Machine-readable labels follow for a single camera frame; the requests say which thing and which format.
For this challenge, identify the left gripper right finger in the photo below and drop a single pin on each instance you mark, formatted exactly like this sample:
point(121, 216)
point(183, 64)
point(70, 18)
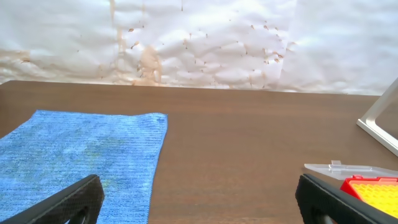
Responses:
point(323, 202)

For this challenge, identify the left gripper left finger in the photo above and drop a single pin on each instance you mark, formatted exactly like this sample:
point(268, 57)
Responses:
point(74, 199)

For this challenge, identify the blue cloth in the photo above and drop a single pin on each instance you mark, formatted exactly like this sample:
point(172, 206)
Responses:
point(77, 149)

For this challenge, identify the red and yellow tip box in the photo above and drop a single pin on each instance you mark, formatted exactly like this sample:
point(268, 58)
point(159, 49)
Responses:
point(377, 193)

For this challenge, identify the white and blue stand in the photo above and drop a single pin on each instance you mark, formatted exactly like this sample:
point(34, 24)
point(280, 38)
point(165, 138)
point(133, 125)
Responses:
point(373, 126)

